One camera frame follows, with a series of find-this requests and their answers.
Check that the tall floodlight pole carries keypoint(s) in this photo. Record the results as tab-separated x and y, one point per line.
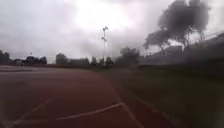
104	43

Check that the white painted track lines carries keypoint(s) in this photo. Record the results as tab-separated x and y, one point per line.
90	113

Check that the red running track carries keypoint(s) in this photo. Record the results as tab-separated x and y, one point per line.
66	95

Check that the grass strip beside track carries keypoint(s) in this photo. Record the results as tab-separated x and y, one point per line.
176	96

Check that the tall dark tree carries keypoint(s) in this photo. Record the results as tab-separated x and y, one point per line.
180	20

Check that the long low building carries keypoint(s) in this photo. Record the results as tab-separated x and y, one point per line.
206	50

